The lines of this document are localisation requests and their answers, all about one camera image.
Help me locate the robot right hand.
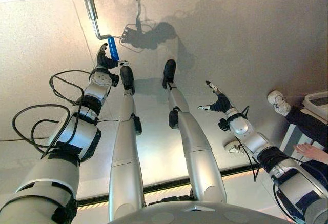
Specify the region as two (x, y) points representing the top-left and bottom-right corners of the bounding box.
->
(197, 80), (234, 114)

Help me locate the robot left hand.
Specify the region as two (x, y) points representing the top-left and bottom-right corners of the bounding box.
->
(95, 43), (130, 72)

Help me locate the silver bed crank blue grip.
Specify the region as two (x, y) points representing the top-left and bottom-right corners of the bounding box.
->
(82, 0), (120, 62)

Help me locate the robot left foot dark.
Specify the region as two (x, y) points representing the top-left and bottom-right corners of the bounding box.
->
(119, 65), (136, 95)

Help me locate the robot foot dark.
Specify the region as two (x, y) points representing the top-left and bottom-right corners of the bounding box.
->
(119, 65), (136, 95)
(161, 59), (177, 90)

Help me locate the person's white shoe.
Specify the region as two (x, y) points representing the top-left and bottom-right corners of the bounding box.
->
(266, 89), (293, 117)
(224, 140), (248, 155)

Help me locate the robot right leg silver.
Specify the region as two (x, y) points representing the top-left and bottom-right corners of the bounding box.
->
(166, 84), (228, 205)

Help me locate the robot leg silver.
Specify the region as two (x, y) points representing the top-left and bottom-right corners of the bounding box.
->
(166, 84), (228, 205)
(108, 90), (146, 222)

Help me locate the robot right foot dark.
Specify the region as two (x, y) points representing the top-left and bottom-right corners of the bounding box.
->
(161, 59), (177, 90)

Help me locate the person's leg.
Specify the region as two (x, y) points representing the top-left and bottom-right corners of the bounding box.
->
(284, 105), (328, 151)

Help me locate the black floor threshold strip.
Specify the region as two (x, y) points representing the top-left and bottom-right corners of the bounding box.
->
(76, 163), (260, 207)

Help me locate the robot left leg silver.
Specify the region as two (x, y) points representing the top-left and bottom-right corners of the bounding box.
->
(108, 90), (146, 222)

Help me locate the person's hand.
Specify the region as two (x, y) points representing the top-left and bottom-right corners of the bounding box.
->
(293, 142), (328, 165)

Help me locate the robot torso silver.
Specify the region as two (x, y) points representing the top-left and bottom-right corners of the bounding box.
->
(110, 200), (293, 224)

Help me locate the black wire frame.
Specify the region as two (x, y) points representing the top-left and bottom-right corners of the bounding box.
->
(119, 23), (156, 54)

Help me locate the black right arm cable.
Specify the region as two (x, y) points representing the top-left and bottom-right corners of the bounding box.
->
(233, 105), (328, 222)

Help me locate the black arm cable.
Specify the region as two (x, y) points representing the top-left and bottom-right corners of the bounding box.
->
(233, 105), (328, 222)
(11, 69), (92, 158)

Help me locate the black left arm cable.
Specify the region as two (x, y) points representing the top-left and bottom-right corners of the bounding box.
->
(11, 69), (92, 158)

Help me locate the thin black floor cable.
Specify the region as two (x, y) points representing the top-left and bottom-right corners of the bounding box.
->
(0, 118), (120, 142)

